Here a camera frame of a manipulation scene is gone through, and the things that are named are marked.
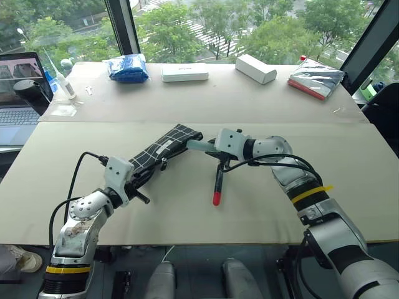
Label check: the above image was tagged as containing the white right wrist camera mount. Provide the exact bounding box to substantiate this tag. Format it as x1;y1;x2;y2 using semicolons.
214;128;248;161

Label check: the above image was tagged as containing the beige shoe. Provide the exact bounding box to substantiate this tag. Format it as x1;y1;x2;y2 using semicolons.
0;244;43;275

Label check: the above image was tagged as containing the grey green round object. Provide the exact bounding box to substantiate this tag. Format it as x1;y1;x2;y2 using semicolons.
60;58;74;77

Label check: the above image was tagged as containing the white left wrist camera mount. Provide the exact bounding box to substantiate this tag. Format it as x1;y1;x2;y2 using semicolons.
103;156;135;208

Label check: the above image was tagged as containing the dark rounded grey shape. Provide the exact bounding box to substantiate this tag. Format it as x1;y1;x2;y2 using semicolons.
145;259;176;299
221;258;263;299

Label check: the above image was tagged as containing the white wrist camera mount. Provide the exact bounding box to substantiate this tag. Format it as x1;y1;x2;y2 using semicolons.
214;128;248;161
103;156;135;208

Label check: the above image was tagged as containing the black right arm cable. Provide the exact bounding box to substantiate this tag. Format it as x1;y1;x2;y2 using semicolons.
222;156;316;176

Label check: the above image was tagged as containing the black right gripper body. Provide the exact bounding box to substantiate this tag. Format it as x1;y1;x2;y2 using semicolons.
207;141;234;171

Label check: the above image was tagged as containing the blue plastic bag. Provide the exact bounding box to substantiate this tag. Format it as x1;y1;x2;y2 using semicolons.
103;53;150;84

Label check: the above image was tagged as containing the clear bag with red book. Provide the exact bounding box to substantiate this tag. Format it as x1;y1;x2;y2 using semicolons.
287;57;347;101

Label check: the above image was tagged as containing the black window frame post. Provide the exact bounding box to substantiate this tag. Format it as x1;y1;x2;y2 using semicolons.
339;0;399;95
103;0;142;56

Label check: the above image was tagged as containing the black floor bracket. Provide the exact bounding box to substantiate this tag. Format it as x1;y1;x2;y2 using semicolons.
112;270;132;299

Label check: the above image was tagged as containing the black white grid pouch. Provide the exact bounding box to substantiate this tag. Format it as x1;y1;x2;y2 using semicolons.
127;123;204;189

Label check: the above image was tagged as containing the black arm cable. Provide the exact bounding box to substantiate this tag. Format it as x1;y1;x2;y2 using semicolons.
222;156;316;176
49;151;109;250

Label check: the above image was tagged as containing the black cylinder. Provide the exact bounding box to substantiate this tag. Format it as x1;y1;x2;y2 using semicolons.
12;78;51;115

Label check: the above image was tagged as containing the beige cardboard sheet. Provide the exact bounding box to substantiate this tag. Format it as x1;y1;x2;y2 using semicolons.
39;61;369;123
0;121;399;247

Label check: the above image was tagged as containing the thin white cable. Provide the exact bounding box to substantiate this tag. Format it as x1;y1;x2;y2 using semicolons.
161;245;176;263

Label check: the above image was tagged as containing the black chair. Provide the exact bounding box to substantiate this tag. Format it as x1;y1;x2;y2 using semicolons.
360;82;399;151

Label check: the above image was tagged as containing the clear plastic pouch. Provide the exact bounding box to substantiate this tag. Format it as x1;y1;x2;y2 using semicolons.
49;99;84;118

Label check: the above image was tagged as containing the open laptop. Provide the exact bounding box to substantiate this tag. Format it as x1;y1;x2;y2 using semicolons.
0;51;54;148

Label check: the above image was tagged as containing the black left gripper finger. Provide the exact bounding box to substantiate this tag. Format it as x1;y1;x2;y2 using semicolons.
137;172;158;190
132;164;157;179

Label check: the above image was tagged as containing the yellow cable tie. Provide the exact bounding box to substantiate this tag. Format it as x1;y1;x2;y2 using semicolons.
291;184;334;204

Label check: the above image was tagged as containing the flat white box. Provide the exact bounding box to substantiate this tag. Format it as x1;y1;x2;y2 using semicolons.
160;62;210;83

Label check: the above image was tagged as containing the white carton box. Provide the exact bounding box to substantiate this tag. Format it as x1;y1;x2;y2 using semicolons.
234;54;278;85

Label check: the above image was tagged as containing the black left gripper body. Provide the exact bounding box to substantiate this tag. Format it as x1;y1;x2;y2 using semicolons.
124;173;151;206

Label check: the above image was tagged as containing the white glue bottle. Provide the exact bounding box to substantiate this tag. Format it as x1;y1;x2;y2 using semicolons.
54;66;77;100

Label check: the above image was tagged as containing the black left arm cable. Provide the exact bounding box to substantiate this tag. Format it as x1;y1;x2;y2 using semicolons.
49;151;109;250

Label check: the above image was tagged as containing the black marker with red cap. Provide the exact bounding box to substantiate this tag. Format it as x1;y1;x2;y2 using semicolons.
212;163;226;207

